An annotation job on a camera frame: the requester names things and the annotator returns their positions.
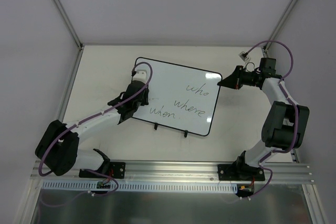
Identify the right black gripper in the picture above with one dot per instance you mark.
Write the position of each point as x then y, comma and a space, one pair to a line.
239, 77

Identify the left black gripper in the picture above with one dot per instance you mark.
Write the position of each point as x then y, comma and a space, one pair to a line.
128, 111

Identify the white whiteboard black frame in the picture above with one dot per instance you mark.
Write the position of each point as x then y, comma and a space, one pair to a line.
180, 97

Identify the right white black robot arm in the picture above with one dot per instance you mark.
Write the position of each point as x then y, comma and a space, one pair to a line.
283, 129

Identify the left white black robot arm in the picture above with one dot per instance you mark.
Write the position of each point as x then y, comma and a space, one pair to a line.
58, 150

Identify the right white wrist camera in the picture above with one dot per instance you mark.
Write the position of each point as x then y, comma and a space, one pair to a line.
244, 56

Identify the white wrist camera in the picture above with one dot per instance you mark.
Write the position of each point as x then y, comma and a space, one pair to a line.
139, 76
244, 56

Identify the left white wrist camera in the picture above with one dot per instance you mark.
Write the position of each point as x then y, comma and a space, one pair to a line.
139, 76

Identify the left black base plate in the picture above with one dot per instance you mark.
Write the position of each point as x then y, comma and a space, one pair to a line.
114, 169

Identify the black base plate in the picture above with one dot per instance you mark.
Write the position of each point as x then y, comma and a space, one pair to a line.
228, 172
114, 169

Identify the aluminium extrusion rail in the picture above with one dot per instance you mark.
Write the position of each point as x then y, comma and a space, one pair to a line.
206, 172

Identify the white slotted cable duct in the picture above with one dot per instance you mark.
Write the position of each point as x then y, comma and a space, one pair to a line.
136, 186

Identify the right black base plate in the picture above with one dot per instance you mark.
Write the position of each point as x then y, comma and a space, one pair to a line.
228, 172

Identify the left aluminium frame post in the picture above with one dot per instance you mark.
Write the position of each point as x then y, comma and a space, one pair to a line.
79, 45

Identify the aluminium frame post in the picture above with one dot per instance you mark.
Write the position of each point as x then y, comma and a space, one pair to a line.
284, 46
79, 45

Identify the right aluminium frame post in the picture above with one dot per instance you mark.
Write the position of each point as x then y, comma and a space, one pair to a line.
284, 46

